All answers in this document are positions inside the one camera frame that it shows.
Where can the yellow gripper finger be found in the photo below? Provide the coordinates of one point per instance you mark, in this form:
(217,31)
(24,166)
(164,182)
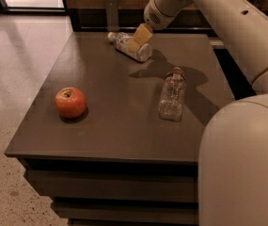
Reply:
(141,36)

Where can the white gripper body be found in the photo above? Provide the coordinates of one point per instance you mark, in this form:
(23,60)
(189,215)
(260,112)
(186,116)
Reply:
(156,17)

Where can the blue label plastic bottle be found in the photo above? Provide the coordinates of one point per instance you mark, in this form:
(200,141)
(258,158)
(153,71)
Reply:
(121,42)

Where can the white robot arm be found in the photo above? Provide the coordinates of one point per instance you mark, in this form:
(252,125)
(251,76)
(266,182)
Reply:
(233,154)

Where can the clear plastic bottle red label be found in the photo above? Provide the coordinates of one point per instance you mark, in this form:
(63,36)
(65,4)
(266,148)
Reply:
(171,102)

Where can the red apple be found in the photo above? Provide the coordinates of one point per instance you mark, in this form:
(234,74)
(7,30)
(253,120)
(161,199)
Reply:
(70,103)

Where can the upper grey drawer front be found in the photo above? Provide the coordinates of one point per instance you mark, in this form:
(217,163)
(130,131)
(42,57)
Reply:
(105,186)

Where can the grey drawer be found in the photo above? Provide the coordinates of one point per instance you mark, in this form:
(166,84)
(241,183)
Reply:
(105,186)
(128,214)

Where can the lower grey drawer front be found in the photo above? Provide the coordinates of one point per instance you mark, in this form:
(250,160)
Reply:
(128,214)

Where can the left metal wall bracket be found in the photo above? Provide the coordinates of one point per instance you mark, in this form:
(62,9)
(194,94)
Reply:
(111,9)

